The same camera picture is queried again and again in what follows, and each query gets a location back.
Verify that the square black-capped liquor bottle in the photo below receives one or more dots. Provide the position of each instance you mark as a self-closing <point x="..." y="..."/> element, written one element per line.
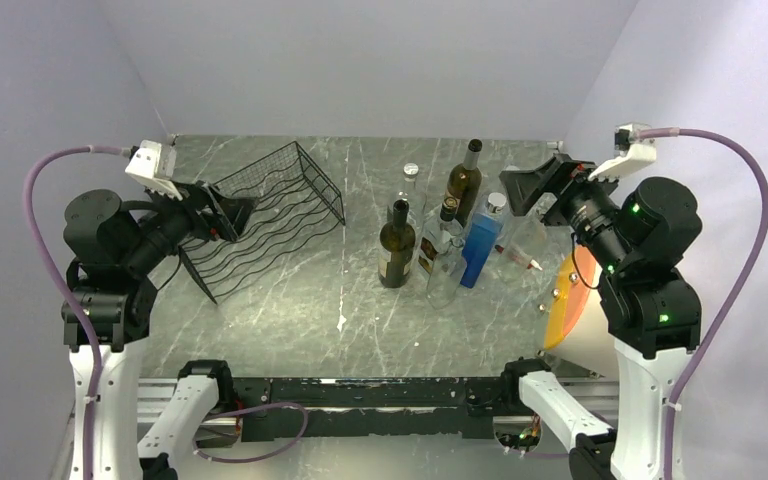
<point x="437" y="234"/>

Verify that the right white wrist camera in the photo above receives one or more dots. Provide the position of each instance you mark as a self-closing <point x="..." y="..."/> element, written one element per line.
<point x="632" y="154"/>

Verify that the clear round silver-capped bottle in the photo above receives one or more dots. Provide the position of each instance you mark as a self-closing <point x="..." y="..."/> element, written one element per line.
<point x="409" y="191"/>

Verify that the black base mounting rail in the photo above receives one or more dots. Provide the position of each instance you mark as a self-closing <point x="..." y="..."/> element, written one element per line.
<point x="389" y="406"/>

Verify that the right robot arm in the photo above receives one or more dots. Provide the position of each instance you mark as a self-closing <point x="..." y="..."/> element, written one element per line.
<point x="652" y="313"/>

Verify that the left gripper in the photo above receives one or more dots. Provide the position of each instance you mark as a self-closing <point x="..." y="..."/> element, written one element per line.
<point x="196" y="196"/>

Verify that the blue liquid glass bottle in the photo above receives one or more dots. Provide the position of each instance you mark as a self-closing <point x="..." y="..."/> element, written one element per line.
<point x="486" y="225"/>

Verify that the cream drum orange lid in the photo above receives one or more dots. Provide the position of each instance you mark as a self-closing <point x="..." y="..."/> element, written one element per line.
<point x="576" y="328"/>

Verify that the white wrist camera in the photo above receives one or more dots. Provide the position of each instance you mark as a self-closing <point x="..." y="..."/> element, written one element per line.
<point x="152" y="165"/>
<point x="632" y="154"/>

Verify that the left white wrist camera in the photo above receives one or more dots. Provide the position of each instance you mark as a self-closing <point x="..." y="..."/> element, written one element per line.
<point x="152" y="165"/>

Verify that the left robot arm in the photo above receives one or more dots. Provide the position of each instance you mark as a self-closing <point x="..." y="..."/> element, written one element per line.
<point x="116" y="245"/>

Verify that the tall dark wine bottle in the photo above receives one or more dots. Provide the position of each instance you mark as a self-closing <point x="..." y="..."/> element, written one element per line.
<point x="464" y="182"/>

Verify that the clear bottle red label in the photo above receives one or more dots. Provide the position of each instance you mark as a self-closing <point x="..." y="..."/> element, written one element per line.
<point x="521" y="247"/>

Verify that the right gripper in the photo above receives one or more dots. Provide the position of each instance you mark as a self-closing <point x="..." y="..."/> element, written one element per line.
<point x="564" y="175"/>

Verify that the black wire wine rack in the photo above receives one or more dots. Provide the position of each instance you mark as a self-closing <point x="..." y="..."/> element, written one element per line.
<point x="292" y="203"/>

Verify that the clear wine bottle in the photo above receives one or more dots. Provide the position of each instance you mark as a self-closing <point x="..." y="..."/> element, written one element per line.
<point x="447" y="271"/>

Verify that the dark green labelled wine bottle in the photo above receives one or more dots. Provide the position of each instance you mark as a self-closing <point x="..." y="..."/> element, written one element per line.
<point x="397" y="240"/>

